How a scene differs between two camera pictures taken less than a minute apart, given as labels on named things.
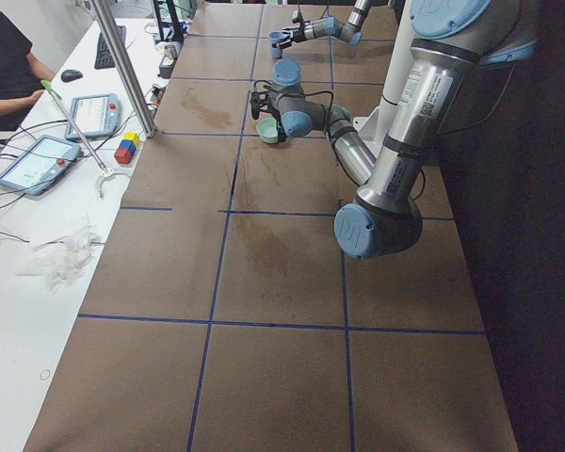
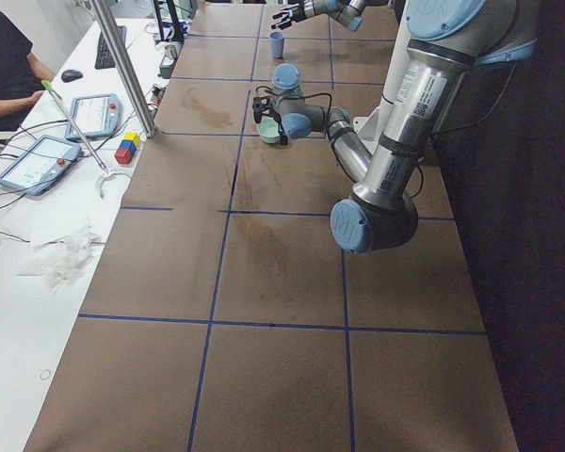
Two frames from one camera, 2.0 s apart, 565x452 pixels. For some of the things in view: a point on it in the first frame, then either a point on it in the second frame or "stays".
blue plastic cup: [275, 37] stays
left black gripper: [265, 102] stays
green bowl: [267, 130] stays
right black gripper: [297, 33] -> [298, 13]
